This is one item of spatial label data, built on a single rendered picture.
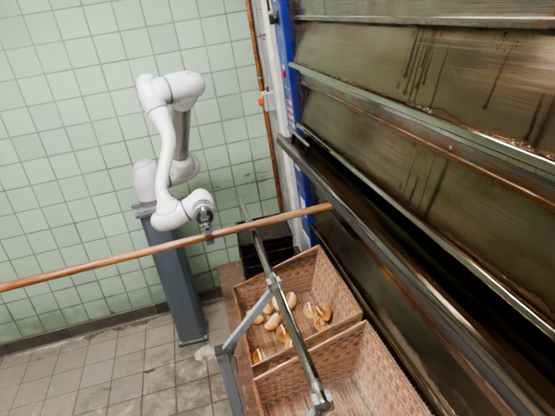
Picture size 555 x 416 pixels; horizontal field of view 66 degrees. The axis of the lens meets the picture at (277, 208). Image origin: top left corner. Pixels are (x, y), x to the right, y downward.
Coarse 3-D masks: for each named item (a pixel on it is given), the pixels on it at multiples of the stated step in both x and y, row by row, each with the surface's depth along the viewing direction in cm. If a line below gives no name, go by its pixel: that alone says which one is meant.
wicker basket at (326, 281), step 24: (288, 264) 215; (312, 264) 218; (240, 288) 214; (264, 288) 217; (288, 288) 221; (312, 288) 222; (336, 288) 191; (240, 312) 196; (336, 312) 190; (360, 312) 166; (312, 336) 166; (264, 360) 165
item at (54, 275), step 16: (304, 208) 173; (320, 208) 173; (256, 224) 169; (176, 240) 165; (192, 240) 165; (112, 256) 161; (128, 256) 161; (144, 256) 163; (48, 272) 157; (64, 272) 157; (0, 288) 154; (16, 288) 155
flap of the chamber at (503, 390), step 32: (320, 160) 163; (352, 192) 134; (352, 224) 115; (384, 224) 114; (384, 256) 98; (416, 256) 98; (448, 256) 99; (416, 288) 86; (448, 288) 87; (480, 288) 87; (480, 320) 78; (512, 320) 78; (512, 352) 70; (544, 352) 71; (544, 384) 64
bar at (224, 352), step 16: (240, 208) 192; (256, 240) 163; (272, 272) 142; (272, 288) 136; (256, 304) 142; (288, 320) 120; (240, 336) 144; (224, 352) 143; (304, 352) 108; (224, 368) 146; (304, 368) 105; (224, 384) 149; (320, 384) 99; (240, 400) 159; (320, 400) 95
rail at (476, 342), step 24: (288, 144) 174; (312, 168) 147; (336, 192) 127; (360, 216) 112; (384, 240) 100; (408, 264) 91; (432, 288) 83; (456, 312) 76; (480, 336) 70; (504, 360) 66; (528, 384) 61; (528, 408) 60; (552, 408) 58
